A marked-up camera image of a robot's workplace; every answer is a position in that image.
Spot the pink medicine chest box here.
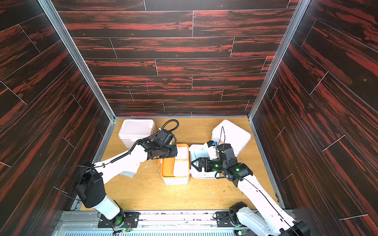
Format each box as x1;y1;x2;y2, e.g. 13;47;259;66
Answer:
118;119;156;148

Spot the gauze packet in orange box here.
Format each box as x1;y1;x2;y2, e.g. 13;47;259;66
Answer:
173;147;190;177

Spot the aluminium frame rail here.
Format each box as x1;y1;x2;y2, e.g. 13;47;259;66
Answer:
38;0;116;122
248;0;311;124

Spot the aluminium frame rail right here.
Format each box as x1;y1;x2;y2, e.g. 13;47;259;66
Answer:
248;0;311;124

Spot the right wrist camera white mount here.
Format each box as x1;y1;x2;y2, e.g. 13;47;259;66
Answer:
204;140;218;160

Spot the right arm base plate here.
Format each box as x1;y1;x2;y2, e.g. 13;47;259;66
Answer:
212;211;237;228

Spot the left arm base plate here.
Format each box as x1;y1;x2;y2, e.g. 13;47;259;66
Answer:
97;211;140;229

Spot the white pink first aid box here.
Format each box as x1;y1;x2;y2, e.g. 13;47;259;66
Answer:
211;120;251;157

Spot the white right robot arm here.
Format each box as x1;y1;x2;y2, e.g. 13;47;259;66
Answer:
191;141;310;236

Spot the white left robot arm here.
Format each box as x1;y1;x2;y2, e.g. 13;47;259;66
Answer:
74;119;179;228

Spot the white orange handled box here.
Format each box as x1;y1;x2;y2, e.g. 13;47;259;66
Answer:
158;144;216;185

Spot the aluminium frame rail left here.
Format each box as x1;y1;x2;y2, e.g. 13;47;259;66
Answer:
38;0;116;122

